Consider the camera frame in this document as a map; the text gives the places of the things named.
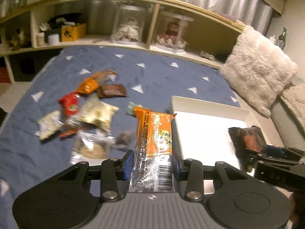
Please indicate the grey bed cushion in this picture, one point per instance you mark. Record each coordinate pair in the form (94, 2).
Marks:
(288, 128)

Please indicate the silver beige snack packet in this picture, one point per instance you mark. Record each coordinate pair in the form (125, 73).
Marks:
(49, 124)

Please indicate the clear round pastry pack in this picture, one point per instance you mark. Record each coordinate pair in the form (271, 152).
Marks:
(92, 146)

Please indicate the white doll display case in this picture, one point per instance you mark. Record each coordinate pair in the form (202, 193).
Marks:
(129, 24)

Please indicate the black red mooncake pack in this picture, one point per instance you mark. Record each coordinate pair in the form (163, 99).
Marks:
(247, 141)

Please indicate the yellow storage box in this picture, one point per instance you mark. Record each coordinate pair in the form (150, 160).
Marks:
(73, 33)

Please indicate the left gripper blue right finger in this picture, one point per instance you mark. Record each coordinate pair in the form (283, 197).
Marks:
(188, 179)

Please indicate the orange clear long snack pack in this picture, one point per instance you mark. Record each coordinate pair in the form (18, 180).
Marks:
(92, 83)

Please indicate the red snack packet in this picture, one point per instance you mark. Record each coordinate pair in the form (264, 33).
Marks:
(70, 103)

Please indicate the fluffy white pillow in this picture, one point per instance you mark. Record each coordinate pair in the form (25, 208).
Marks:
(258, 70)

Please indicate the brown square snack packet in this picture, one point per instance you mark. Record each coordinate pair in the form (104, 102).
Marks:
(112, 91)

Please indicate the beige textured pillow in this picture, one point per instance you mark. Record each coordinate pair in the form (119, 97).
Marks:
(293, 97)

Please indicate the orange snack bar pack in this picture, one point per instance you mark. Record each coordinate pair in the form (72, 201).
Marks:
(152, 171)

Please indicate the white cylinder cup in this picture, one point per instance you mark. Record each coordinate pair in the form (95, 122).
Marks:
(53, 39)

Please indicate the blue quilted triangle blanket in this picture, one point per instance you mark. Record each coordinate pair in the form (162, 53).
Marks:
(150, 80)

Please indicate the red doll display case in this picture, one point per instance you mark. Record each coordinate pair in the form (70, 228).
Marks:
(170, 32)

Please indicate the green beer bottle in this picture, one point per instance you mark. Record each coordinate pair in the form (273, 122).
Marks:
(282, 39)

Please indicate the person right hand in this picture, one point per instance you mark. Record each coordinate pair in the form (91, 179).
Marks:
(297, 202)

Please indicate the cream yellow snack bag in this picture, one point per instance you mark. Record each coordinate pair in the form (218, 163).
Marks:
(97, 113)

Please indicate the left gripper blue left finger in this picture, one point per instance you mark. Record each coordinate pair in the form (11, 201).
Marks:
(115, 177)

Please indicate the small grey trinket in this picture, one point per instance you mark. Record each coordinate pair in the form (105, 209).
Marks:
(206, 55)

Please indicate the wooden headboard shelf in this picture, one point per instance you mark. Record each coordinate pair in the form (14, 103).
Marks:
(24, 32)

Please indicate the white cardboard tray box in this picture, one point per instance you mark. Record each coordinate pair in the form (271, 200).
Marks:
(200, 129)

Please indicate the small green white candy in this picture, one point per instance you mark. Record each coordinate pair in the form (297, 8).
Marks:
(130, 108)

